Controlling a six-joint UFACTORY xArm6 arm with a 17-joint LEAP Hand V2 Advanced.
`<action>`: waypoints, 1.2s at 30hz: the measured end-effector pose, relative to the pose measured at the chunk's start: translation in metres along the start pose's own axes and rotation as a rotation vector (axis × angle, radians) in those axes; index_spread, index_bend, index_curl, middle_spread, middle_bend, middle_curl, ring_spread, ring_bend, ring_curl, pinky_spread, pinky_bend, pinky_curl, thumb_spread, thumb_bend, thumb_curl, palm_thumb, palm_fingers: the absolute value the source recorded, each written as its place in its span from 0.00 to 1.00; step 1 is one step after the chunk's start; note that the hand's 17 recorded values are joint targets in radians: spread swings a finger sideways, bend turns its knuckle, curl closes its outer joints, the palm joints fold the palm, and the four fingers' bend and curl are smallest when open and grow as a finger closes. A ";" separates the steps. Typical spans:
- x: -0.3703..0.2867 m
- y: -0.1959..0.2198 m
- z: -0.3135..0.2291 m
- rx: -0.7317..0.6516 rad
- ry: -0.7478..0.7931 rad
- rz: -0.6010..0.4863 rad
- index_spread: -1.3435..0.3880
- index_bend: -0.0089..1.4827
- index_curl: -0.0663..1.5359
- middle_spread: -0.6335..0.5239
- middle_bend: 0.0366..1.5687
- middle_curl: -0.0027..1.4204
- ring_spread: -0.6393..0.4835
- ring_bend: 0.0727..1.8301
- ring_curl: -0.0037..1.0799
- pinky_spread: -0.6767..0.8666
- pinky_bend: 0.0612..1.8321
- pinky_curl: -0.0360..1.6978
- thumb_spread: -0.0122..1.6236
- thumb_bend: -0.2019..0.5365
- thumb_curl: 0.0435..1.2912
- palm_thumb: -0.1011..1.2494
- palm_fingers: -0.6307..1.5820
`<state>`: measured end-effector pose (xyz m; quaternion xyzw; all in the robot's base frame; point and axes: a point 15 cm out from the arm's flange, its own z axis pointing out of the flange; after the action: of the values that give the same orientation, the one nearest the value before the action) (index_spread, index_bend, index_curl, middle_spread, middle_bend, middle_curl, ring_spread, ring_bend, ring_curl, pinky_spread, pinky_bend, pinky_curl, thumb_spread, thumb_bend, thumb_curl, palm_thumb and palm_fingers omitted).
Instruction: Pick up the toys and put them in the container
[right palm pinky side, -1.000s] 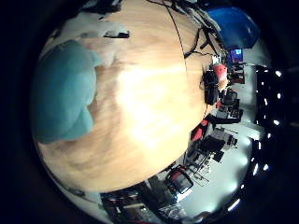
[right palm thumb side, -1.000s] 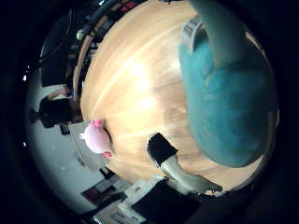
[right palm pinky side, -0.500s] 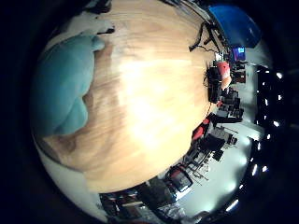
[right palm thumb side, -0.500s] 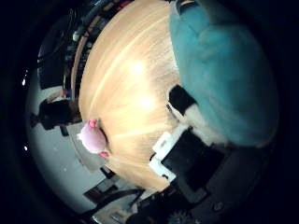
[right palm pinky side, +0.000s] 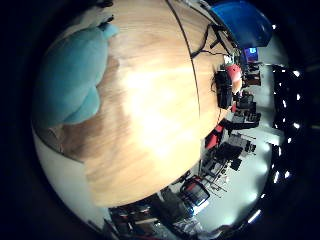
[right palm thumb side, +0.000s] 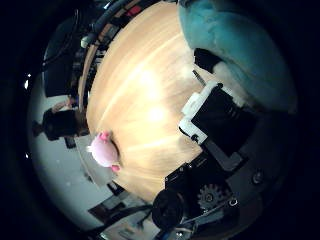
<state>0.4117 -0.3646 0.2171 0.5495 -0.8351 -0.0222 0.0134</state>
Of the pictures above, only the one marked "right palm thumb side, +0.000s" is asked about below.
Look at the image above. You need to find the light blue plush toy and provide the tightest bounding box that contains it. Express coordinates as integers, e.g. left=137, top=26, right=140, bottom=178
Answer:
left=177, top=0, right=299, bottom=113

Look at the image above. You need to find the pink plush toy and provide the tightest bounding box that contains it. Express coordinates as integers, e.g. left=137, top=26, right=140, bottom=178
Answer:
left=87, top=130, right=122, bottom=173

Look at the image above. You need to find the person in dark clothes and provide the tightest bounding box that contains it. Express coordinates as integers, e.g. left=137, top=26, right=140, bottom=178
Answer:
left=31, top=98, right=90, bottom=142

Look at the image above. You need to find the grey flexible hose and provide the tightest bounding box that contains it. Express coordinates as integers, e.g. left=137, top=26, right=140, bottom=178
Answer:
left=80, top=0, right=132, bottom=50

